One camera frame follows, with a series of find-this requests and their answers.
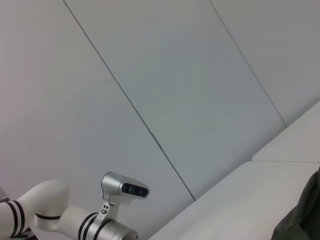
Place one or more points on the dark green printed t-shirt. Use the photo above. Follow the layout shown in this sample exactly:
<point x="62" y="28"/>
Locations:
<point x="305" y="217"/>

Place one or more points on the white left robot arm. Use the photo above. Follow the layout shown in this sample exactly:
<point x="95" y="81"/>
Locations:
<point x="50" y="192"/>

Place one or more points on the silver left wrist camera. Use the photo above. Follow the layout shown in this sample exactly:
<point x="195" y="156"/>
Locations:
<point x="112" y="185"/>

